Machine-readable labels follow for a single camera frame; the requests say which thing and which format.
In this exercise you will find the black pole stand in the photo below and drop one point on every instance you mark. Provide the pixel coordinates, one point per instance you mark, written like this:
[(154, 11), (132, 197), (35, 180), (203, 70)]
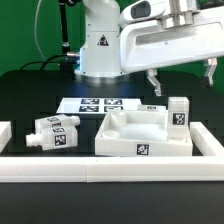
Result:
[(65, 66)]

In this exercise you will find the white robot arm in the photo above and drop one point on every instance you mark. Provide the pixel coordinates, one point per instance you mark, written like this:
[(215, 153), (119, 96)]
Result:
[(99, 57)]

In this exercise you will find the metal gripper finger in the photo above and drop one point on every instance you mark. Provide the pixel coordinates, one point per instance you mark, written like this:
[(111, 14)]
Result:
[(211, 65), (151, 75)]

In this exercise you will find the white square tabletop part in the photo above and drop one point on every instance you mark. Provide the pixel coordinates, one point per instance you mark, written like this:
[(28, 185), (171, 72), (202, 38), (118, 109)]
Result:
[(127, 133)]

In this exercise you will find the white sheet with tags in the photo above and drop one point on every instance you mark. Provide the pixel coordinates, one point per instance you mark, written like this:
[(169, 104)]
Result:
[(95, 105)]

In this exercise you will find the white U-shaped fence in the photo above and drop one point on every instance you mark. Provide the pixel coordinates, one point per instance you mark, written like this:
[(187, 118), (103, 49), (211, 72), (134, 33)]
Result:
[(208, 166)]

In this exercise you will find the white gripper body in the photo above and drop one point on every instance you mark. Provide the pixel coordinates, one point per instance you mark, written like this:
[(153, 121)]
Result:
[(161, 33)]

